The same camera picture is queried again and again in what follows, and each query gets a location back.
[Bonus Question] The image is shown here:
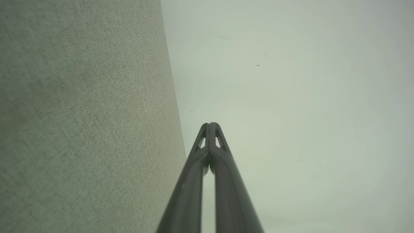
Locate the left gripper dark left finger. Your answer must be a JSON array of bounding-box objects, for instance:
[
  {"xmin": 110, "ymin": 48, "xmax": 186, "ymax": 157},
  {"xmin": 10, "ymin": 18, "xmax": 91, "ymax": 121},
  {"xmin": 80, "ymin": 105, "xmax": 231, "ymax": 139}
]
[{"xmin": 156, "ymin": 122, "xmax": 210, "ymax": 233}]

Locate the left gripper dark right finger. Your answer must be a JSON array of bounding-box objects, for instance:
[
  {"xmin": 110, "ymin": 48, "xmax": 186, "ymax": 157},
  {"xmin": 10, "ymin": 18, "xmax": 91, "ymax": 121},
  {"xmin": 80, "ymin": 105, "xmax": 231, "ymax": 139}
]
[{"xmin": 209, "ymin": 122, "xmax": 264, "ymax": 233}]

